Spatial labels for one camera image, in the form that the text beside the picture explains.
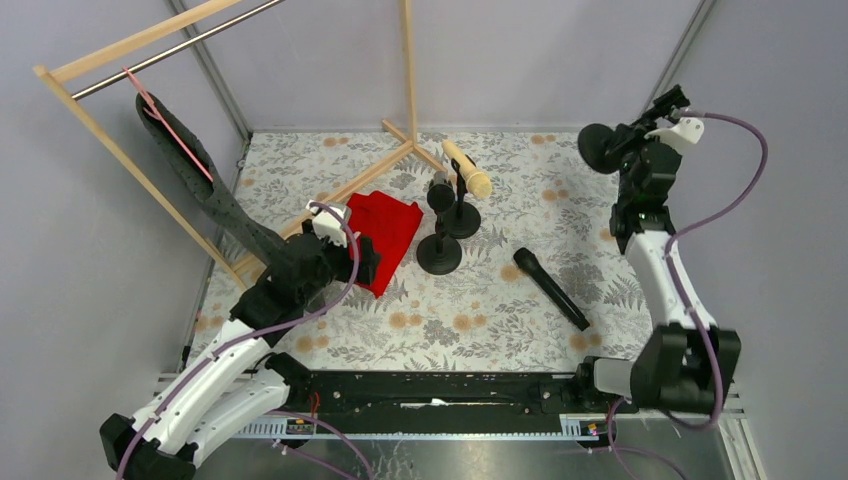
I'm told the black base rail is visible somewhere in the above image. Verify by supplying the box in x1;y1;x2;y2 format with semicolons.
282;370;615;437

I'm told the black microphone orange tip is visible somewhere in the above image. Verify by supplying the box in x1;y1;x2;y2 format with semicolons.
426;171;455;214

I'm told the black mic stand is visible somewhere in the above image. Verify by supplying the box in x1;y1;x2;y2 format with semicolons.
444;158;481;239
416;207;463;275

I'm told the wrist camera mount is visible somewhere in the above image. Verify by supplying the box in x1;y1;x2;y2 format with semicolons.
644;117;705;155
307;202;351;247

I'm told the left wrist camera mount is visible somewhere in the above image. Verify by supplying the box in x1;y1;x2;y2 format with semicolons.
307;202;351;247

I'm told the purple cable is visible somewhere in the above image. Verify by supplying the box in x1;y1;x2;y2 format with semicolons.
606;111;770;465
115;202;362;480

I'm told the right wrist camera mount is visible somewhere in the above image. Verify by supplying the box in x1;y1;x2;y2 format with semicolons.
644;117;705;155

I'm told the dark grey hanging garment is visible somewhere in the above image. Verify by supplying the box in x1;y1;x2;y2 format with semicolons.
135;95;286;265

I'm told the red folded shirt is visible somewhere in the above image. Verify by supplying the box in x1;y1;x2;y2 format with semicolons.
347;191;423;298

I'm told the beige microphone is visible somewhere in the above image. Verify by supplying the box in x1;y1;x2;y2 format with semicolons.
442;140;493;199

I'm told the metal clothes rail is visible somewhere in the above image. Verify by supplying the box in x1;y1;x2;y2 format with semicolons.
71;0;283;100

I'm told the black mic stand corner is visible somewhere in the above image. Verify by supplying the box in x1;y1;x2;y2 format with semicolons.
577;85;692;174

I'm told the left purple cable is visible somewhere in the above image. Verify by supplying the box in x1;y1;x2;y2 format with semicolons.
115;202;362;480

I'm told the pink clothes hanger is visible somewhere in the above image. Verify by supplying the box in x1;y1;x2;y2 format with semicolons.
122;67;214;183

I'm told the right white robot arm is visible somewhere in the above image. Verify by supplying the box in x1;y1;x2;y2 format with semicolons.
578;118;741;418

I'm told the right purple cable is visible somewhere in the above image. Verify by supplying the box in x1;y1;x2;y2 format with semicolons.
606;111;770;465

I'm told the wooden clothes rack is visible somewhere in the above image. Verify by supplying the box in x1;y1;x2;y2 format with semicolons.
33;0;450;293

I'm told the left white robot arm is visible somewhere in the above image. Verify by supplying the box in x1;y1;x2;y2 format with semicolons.
100;225;381;479

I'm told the floral patterned mat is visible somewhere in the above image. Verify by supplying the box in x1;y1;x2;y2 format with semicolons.
235;132;653;372

